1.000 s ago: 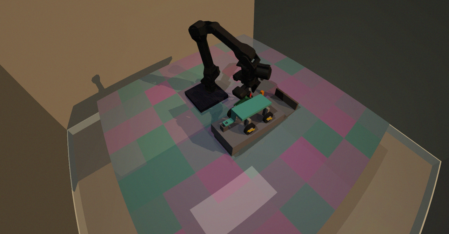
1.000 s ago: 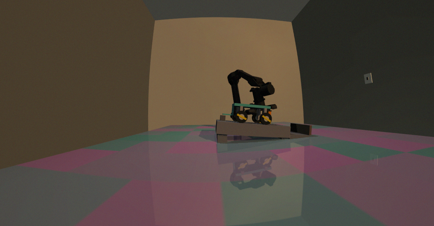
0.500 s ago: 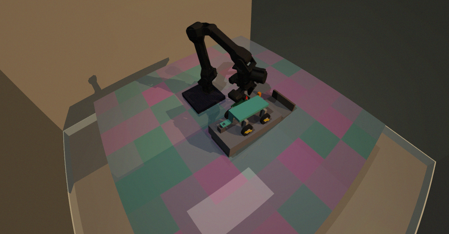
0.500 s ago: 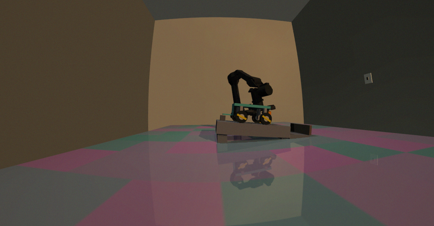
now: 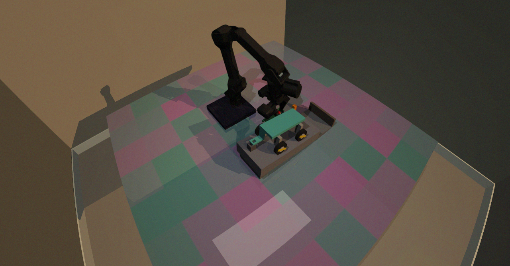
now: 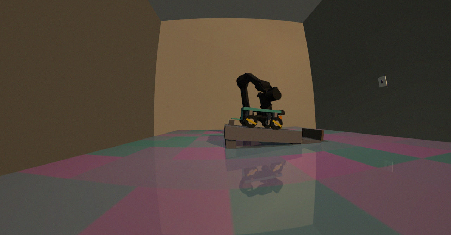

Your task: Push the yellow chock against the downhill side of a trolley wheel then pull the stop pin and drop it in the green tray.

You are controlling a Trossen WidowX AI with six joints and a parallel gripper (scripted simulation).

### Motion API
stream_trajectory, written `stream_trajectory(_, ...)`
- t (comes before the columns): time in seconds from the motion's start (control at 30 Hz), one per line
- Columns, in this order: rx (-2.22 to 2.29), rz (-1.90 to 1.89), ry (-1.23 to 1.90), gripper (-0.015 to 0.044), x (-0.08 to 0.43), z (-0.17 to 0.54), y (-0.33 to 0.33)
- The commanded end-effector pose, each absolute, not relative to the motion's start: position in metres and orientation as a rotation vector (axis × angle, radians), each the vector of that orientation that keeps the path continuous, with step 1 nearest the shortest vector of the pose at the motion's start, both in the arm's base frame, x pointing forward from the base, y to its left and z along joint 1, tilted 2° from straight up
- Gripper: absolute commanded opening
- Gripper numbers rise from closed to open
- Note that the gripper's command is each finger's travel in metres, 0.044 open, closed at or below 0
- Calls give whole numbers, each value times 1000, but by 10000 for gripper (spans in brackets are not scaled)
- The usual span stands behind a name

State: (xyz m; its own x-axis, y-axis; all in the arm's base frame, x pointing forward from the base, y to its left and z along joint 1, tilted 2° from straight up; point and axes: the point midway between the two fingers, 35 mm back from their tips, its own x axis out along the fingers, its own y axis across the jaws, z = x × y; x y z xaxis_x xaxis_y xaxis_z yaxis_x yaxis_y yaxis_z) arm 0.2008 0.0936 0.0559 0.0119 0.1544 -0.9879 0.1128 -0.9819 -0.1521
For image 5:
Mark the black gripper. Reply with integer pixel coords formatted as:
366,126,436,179
257,90,290,119

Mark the dark grey ramp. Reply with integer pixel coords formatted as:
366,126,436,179
237,102,336,179

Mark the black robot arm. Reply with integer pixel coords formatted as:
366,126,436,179
211,25,302,108

